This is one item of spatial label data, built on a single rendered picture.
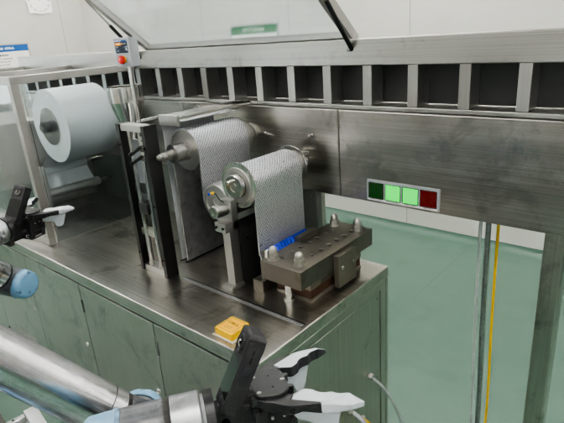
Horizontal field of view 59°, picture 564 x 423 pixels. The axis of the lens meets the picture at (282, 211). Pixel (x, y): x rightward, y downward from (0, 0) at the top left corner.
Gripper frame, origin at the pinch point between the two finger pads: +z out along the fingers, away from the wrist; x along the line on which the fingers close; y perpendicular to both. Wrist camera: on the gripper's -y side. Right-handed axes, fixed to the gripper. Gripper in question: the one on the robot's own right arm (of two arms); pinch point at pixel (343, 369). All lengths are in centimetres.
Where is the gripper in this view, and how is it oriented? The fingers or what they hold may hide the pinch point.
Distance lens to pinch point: 74.9
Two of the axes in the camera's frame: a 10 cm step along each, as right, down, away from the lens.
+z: 9.6, -1.5, 2.3
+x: 2.6, 1.8, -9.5
